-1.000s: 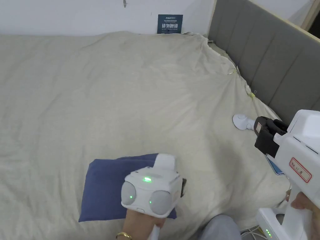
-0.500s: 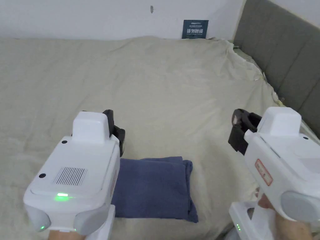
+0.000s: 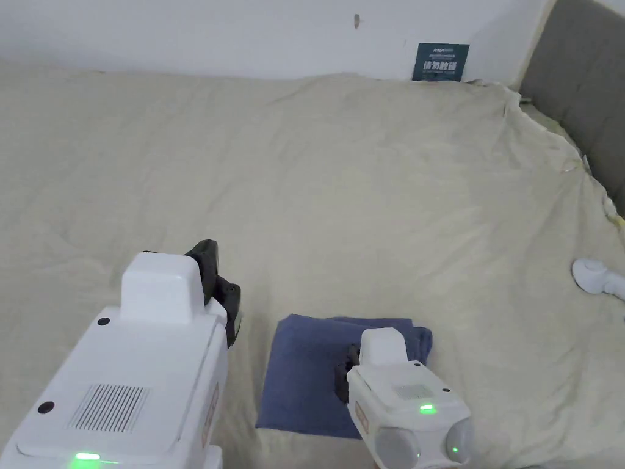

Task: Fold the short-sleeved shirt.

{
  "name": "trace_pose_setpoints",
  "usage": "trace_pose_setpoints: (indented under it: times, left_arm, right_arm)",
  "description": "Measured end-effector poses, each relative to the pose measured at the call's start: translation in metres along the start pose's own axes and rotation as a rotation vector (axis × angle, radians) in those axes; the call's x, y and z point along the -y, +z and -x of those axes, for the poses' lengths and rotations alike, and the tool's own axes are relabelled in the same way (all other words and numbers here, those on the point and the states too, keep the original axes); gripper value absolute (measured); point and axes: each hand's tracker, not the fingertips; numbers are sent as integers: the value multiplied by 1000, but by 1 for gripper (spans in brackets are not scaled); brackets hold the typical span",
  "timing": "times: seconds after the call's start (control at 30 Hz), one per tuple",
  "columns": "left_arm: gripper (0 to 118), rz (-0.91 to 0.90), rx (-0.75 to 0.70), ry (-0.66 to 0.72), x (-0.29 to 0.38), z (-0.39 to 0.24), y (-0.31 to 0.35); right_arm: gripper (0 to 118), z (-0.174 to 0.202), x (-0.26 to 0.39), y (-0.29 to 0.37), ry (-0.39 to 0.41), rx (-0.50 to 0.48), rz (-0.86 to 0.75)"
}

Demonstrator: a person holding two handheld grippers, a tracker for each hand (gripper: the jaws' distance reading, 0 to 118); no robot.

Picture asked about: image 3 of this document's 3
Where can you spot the dark teal sign card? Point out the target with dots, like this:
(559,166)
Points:
(440,62)

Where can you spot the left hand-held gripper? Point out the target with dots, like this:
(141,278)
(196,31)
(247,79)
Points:
(127,371)

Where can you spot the white hand controller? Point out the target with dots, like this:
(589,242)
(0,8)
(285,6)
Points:
(593,278)

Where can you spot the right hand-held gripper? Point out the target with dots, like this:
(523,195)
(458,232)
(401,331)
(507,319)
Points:
(400,405)

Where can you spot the dark blue garment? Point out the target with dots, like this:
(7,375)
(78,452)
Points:
(302,376)

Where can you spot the bed with beige sheet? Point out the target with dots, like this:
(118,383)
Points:
(342,195)

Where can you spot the grey padded headboard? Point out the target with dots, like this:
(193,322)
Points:
(586,73)

